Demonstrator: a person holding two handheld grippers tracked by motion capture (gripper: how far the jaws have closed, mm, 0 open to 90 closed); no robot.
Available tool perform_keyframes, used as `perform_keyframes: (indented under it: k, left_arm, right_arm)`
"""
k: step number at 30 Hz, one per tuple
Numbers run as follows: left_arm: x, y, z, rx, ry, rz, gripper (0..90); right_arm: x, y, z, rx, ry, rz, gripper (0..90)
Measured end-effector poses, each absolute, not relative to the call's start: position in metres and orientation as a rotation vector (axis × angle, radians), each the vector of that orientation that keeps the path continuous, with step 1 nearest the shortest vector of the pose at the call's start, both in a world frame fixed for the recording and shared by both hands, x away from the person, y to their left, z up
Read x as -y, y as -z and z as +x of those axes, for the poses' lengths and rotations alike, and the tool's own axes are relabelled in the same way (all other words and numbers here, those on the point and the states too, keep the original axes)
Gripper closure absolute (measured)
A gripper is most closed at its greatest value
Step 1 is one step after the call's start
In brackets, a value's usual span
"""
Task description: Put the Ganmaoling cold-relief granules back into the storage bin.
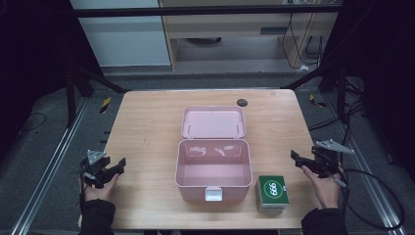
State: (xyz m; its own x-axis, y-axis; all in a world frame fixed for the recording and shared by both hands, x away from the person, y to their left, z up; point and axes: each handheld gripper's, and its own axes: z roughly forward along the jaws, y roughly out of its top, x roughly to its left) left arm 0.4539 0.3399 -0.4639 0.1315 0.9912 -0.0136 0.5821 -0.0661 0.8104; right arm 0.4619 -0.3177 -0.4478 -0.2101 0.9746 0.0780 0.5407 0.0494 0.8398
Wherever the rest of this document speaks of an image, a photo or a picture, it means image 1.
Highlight person's right hand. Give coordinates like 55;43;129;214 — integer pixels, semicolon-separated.
300;164;343;211

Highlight yellow black tape strip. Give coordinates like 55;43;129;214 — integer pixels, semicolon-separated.
99;96;113;115
308;93;328;109

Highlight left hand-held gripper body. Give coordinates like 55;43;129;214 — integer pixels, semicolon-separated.
79;149;112;189

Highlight person's left hand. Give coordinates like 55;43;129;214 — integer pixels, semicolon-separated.
79;172;120;203

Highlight green box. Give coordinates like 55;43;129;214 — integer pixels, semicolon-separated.
254;174;291;213

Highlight black hanging cables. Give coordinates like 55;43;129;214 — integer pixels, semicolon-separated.
281;12;325;71

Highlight pink storage box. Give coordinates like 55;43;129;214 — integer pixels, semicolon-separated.
174;105;254;203

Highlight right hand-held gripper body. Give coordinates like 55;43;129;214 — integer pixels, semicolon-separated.
310;139;355;179

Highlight wooden desk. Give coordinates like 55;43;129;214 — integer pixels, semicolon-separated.
159;0;341;71

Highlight black floor cable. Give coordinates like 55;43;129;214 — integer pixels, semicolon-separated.
19;112;47;134

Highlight black metal frame bar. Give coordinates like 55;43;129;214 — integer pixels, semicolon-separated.
72;4;342;19

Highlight black metal stand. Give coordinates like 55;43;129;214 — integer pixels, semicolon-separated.
64;63;129;129
281;58;365;124

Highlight aluminium floor rail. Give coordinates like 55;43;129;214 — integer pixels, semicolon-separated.
10;97;90;235
325;93;408;235

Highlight white cabinet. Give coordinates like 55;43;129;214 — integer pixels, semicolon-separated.
69;0;172;69

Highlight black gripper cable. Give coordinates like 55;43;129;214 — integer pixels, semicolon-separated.
337;167;406;231

